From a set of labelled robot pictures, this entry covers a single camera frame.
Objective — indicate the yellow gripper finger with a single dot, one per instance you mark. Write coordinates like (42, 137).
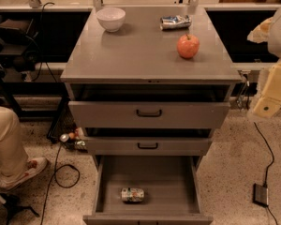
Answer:
(267, 101)
(261, 32)

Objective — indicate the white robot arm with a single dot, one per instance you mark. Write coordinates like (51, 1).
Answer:
(274, 47)

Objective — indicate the crushed silver can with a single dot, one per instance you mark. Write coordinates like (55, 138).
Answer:
(175, 22)

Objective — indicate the grey drawer cabinet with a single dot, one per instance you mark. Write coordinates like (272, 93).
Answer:
(142, 57)

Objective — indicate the grey bottom drawer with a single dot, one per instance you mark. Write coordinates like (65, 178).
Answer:
(171, 192)

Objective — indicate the grey drawer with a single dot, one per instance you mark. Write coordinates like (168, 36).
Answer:
(148, 110)
(148, 141)
(171, 192)

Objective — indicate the grey middle drawer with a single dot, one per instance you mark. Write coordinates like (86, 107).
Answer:
(148, 141)

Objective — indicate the grey top drawer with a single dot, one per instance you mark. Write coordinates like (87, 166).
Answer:
(148, 110)

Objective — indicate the red apple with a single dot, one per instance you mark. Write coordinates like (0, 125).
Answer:
(188, 46)

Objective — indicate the black power adapter box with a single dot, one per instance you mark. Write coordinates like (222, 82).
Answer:
(260, 195)

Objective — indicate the white bowl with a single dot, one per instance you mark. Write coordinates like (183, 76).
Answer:
(111, 18)

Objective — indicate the items pile on floor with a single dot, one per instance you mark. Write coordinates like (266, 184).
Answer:
(72, 141)

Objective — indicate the black equipment on left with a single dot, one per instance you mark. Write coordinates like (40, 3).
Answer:
(18, 47)

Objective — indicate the white red sneaker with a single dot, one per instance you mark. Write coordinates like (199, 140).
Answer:
(33, 167)

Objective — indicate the person's leg beige trousers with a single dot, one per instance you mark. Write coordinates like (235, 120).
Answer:
(13, 158)

